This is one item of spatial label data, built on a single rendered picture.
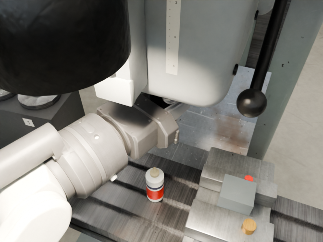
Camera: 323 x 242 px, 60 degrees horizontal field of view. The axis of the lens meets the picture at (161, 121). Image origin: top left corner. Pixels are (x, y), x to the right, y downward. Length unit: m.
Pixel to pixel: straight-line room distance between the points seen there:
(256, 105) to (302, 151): 1.89
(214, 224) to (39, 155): 0.34
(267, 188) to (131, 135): 0.33
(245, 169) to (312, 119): 1.80
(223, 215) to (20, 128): 0.47
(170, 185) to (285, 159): 1.45
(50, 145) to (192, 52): 0.18
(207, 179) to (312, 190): 1.45
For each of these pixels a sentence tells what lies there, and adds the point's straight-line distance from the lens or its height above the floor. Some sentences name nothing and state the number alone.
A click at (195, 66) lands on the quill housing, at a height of 1.37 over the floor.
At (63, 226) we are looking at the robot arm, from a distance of 0.34.
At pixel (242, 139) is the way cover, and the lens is 0.83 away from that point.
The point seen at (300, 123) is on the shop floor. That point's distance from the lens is 2.36.
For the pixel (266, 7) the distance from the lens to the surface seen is 0.44.
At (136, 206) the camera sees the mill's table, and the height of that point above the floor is 0.93.
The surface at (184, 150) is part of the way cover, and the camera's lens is 0.83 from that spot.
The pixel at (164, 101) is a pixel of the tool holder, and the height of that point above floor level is 1.26.
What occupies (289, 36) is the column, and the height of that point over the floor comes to 1.19.
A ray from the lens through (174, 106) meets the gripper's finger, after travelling 0.41.
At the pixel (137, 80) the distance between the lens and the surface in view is 0.27.
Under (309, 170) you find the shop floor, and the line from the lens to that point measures 2.08.
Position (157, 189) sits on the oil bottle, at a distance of 0.63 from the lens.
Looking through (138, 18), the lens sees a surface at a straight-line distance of 0.24.
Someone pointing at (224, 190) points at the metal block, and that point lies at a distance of 0.54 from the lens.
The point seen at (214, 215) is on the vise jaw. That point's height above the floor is 1.04.
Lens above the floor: 1.52
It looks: 46 degrees down
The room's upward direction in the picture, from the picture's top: straight up
